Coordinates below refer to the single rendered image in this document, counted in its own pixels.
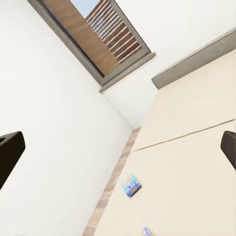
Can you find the fixed window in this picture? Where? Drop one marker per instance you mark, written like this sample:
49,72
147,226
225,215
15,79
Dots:
98,34

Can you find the bed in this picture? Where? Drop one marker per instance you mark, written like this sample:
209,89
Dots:
188,185

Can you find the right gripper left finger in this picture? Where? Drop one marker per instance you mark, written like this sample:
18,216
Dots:
12,146

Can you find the board game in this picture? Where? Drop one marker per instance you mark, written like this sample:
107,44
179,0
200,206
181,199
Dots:
144,232
130,185

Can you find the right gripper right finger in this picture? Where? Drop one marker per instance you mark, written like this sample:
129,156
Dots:
228,146

